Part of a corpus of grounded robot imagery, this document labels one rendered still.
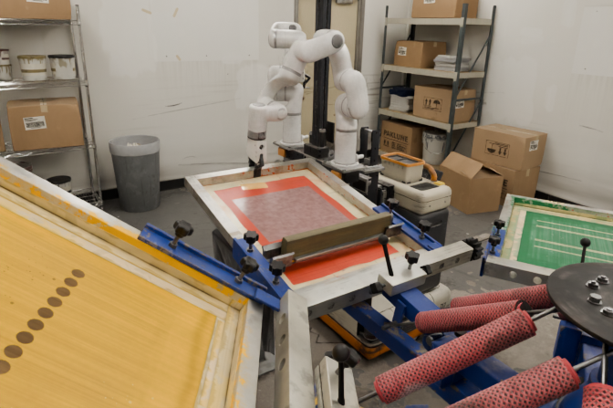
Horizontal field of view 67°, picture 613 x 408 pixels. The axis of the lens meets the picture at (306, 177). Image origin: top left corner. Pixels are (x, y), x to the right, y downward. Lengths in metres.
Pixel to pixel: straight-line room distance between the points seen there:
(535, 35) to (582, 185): 1.58
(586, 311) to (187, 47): 4.56
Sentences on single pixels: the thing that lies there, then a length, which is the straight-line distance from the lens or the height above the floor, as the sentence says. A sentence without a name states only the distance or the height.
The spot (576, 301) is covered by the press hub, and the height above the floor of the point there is 1.31.
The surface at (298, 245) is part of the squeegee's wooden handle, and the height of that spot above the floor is 1.10.
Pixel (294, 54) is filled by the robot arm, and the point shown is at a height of 1.62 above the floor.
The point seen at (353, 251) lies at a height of 1.03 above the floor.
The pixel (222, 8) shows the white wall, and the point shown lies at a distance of 5.16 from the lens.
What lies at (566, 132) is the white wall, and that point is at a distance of 5.28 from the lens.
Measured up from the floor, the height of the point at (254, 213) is 1.08.
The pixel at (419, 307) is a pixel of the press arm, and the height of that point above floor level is 1.05.
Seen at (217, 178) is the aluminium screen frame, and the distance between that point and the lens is 1.85.
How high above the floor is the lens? 1.72
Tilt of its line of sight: 18 degrees down
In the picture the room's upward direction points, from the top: 1 degrees clockwise
